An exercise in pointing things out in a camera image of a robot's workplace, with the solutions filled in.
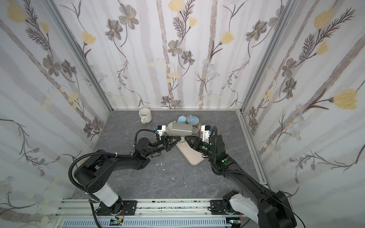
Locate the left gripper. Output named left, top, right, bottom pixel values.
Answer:
left=144, top=137, right=180, bottom=158

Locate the large grey mug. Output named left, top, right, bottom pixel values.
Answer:
left=166, top=122, right=199, bottom=137

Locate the blue butterfly mug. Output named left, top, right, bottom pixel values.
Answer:
left=186, top=115, right=200, bottom=128

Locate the cream yellow mug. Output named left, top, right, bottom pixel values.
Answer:
left=138, top=108, right=152, bottom=124

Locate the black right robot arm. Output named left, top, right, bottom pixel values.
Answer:
left=185, top=135, right=297, bottom=228

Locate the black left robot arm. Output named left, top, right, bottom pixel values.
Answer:
left=68, top=136, right=181, bottom=208

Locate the plain light blue mug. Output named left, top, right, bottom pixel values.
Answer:
left=177, top=116, right=188, bottom=124

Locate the cream plastic tray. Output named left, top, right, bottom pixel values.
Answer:
left=177, top=137, right=203, bottom=165

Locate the aluminium mounting rail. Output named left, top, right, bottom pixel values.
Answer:
left=55, top=199, right=247, bottom=218

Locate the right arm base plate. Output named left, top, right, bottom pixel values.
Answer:
left=208, top=199, right=240, bottom=215

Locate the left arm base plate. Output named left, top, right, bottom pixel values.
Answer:
left=96, top=200, right=137, bottom=216

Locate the white vented cable duct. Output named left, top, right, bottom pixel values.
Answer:
left=61, top=218, right=233, bottom=228

